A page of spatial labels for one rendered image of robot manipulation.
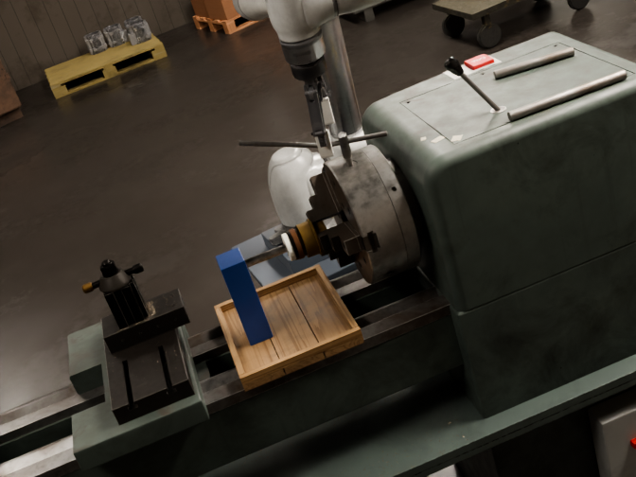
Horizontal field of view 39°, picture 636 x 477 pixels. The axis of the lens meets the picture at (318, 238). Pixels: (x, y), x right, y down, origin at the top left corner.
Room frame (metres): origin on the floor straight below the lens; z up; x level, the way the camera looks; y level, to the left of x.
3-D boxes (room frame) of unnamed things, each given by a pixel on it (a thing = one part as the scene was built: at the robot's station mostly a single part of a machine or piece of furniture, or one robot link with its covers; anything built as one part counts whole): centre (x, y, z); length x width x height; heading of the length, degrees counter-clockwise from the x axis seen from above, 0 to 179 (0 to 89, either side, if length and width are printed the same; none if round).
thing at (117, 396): (1.88, 0.49, 0.95); 0.43 x 0.18 x 0.04; 7
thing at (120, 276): (1.95, 0.50, 1.13); 0.08 x 0.08 x 0.03
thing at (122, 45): (8.66, 1.41, 0.16); 1.13 x 0.77 x 0.31; 105
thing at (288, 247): (1.91, 0.13, 1.08); 0.13 x 0.07 x 0.07; 97
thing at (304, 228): (1.93, 0.02, 1.08); 0.09 x 0.09 x 0.09; 7
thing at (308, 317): (1.91, 0.14, 0.88); 0.36 x 0.30 x 0.04; 7
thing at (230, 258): (1.90, 0.21, 1.00); 0.08 x 0.06 x 0.23; 7
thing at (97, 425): (1.89, 0.54, 0.89); 0.53 x 0.30 x 0.06; 7
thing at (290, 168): (2.53, 0.01, 0.97); 0.18 x 0.16 x 0.22; 97
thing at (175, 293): (1.95, 0.47, 1.00); 0.20 x 0.10 x 0.05; 97
